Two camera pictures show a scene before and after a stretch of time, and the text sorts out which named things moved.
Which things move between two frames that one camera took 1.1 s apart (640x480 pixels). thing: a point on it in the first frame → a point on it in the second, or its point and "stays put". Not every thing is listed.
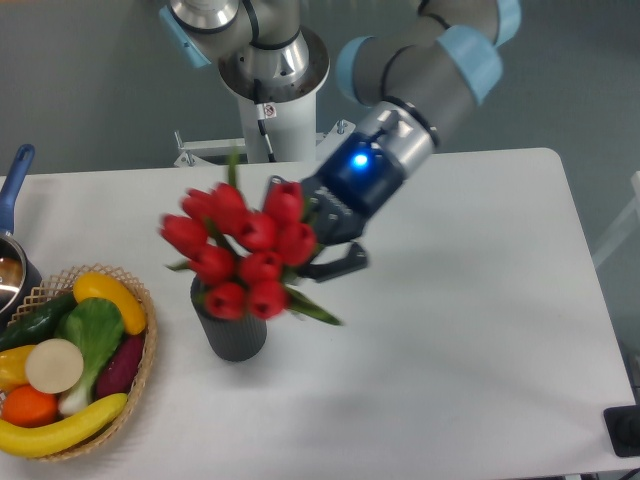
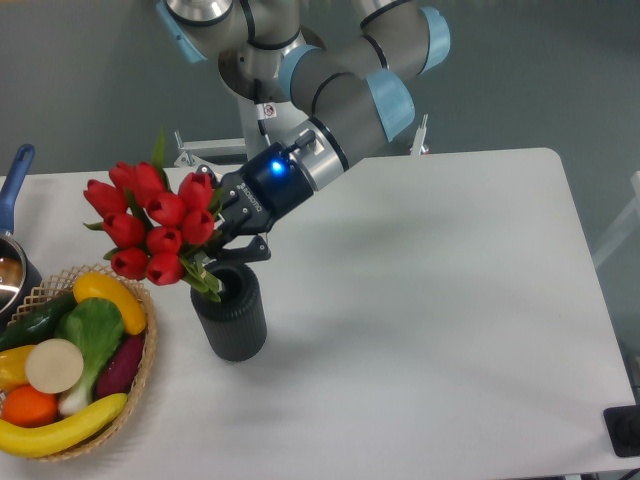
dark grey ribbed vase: (233, 339) stays put
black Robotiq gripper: (342, 197) → (268, 188)
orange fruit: (27, 407) stays put
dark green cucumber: (38, 323) stays put
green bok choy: (95, 327) stays put
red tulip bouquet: (245, 262) → (154, 229)
